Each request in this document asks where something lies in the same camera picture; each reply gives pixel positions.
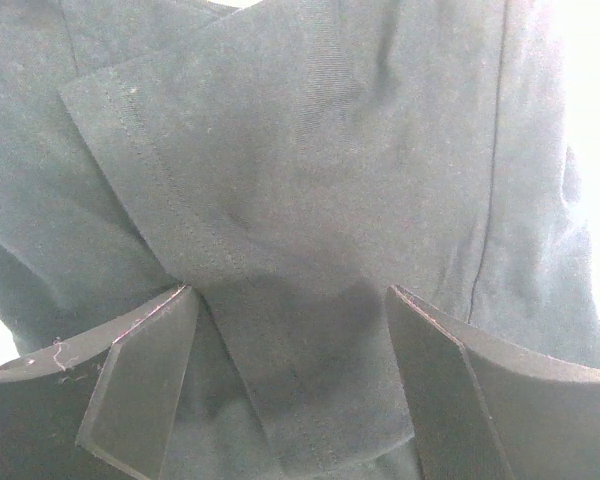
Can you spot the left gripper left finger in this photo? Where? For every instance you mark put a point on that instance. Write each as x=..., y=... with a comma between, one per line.
x=99, y=405

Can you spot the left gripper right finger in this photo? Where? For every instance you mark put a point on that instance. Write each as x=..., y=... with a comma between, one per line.
x=484, y=408

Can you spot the floral table mat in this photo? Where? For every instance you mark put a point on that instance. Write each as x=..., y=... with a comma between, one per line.
x=597, y=100

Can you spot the black t shirt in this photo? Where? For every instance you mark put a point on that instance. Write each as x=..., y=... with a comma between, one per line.
x=300, y=175

